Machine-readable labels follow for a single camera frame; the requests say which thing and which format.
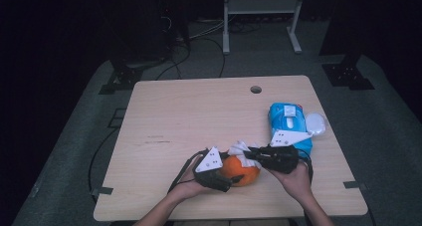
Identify white metal stand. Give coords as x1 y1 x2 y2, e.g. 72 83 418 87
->
222 0 307 56

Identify black stand base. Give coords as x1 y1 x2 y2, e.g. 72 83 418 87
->
99 58 144 96
321 51 376 91

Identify black floor tape outline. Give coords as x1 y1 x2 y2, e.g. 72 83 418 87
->
107 107 127 129

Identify orange plush toy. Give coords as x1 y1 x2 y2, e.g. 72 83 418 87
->
218 154 262 188

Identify left hand-held gripper black cable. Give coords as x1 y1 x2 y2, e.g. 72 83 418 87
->
167 148 210 194

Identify black floor cable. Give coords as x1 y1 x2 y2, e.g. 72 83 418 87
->
154 41 193 81
198 36 227 79
88 127 120 195

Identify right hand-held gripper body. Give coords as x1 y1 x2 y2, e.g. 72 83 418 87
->
262 129 314 174

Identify black tape strip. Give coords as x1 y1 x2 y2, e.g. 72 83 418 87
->
91 185 114 197
342 180 367 190

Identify right hand-held gripper black cable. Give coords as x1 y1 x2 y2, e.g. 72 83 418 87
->
298 154 315 184

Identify round white lid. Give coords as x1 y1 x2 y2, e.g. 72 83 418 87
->
305 112 327 136

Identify person's right hand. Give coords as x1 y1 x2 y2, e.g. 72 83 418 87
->
267 161 315 204

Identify blue wet wipe pack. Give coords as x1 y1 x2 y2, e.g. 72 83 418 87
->
268 102 315 157

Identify person's left hand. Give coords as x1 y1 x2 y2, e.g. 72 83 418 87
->
168 159 210 200

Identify dark equipment rack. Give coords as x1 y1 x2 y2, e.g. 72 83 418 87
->
155 0 192 45

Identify pale floor cables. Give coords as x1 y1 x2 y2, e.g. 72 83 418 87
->
190 20 230 41

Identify white wet wipe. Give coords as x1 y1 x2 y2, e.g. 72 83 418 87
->
227 139 263 169

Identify hand-held gripper black cable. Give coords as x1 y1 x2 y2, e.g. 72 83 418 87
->
167 148 210 194
298 154 315 184

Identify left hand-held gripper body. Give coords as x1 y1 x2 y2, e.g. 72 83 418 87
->
193 145 233 193

